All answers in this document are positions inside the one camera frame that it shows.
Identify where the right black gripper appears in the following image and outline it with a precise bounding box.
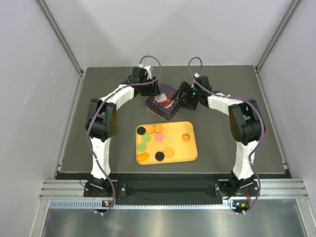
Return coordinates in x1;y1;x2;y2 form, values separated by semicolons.
170;82;201;110

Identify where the gold tin lid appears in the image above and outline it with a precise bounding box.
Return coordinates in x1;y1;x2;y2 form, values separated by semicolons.
145;83;182;115

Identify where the square cookie tin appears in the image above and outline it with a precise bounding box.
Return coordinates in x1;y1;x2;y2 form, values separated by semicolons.
146;106;181;122

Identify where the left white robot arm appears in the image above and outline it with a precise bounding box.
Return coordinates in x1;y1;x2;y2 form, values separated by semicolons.
85;64;160;196

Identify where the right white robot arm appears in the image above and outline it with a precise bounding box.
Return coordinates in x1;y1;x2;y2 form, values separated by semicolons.
172;74;265;199

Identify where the tan biscuit top right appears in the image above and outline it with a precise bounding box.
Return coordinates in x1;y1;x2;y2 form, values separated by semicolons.
154;124;163;133

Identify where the tan biscuit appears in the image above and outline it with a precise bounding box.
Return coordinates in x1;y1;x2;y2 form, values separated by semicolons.
163;148;174;158
146;125;155;134
154;124;163;133

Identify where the tan biscuit top left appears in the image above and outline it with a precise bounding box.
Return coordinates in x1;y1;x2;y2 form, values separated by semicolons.
146;125;155;134

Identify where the black sandwich cookie upper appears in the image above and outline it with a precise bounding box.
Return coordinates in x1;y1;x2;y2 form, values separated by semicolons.
136;126;146;135

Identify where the black sandwich cookie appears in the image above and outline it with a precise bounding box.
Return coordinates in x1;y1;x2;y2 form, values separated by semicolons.
155;152;165;161
136;126;146;135

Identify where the pink sandwich cookie lower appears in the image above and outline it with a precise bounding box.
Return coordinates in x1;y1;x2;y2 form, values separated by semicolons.
155;133;164;141

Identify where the green sandwich cookie upper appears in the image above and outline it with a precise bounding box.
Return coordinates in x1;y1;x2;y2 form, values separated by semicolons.
142;134;151;143

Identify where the green sandwich cookie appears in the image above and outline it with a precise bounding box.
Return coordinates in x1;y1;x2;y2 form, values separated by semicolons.
142;134;151;143
137;143;147;152

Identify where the yellow cookie tray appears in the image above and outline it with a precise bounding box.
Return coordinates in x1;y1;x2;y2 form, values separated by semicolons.
135;121;198;165

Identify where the orange swirl cookie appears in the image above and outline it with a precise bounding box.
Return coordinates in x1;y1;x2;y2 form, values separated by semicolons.
182;133;191;142

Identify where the green sandwich cookie lower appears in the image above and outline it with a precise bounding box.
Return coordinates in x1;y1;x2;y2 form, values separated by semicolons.
137;143;147;152

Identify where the tan biscuit lower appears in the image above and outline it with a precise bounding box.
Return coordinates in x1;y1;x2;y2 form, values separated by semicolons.
163;148;174;158

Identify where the black sandwich cookie lower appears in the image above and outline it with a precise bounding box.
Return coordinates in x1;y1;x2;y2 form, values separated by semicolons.
155;152;165;161

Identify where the orange fish cookie lower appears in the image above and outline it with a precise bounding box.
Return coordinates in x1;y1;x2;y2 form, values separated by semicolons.
137;152;150;162

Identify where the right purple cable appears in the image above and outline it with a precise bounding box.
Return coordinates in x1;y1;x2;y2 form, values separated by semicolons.
188;57;267;214

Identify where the purple cable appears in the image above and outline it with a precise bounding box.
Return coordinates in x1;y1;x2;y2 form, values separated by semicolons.
188;57;267;214
85;55;162;214

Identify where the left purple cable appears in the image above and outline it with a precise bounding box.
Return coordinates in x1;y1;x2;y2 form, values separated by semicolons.
85;55;162;214

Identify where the grey cable duct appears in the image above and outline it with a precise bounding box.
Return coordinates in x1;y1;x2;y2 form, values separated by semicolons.
49;199;246;210

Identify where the aluminium frame rail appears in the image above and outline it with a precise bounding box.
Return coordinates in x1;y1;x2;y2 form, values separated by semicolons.
39;178;308;199

